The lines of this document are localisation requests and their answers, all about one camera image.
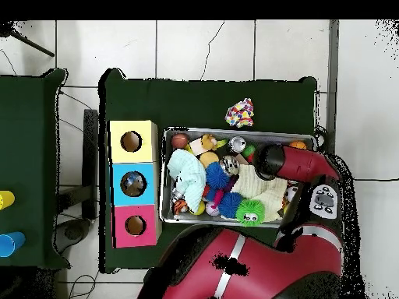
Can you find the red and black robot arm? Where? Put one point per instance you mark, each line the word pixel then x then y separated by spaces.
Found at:
pixel 280 264

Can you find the light blue waffle cloth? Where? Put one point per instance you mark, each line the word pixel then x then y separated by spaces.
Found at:
pixel 187 177

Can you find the green spiky rubber ball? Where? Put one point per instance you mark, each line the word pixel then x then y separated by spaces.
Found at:
pixel 250 213

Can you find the orange tiger striped toy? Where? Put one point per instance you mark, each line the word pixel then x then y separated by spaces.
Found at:
pixel 180 207

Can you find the crushed silver drink can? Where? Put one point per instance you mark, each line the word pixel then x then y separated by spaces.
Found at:
pixel 230 165

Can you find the orange basketball toy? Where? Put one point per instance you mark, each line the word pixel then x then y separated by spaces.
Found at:
pixel 297 145

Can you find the gray round floor base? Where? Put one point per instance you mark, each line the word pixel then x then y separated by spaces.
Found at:
pixel 73 232

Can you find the blue cylinder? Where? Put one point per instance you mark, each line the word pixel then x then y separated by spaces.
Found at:
pixel 11 244

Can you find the black tripod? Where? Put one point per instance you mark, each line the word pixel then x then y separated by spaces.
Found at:
pixel 31 46

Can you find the brown football toy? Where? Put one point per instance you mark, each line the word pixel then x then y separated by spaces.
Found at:
pixel 180 140

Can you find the cream waffle cloth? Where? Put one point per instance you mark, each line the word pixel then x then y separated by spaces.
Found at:
pixel 258 190

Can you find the dark green table cloth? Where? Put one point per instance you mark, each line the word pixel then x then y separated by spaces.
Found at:
pixel 25 140
pixel 187 102

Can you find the wooden box with three holes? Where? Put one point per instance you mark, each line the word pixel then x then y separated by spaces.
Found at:
pixel 146 149

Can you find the colourful polka dot cloth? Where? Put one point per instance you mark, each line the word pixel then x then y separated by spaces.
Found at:
pixel 240 113

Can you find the black frame stand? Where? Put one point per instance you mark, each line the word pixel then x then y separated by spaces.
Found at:
pixel 90 155

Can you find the yellow cylinder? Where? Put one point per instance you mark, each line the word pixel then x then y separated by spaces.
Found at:
pixel 6 200

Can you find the tan teddy bear plush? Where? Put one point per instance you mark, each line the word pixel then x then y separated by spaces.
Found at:
pixel 207 142

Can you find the blue spiky rubber ball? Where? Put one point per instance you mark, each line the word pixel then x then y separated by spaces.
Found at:
pixel 217 175
pixel 230 204

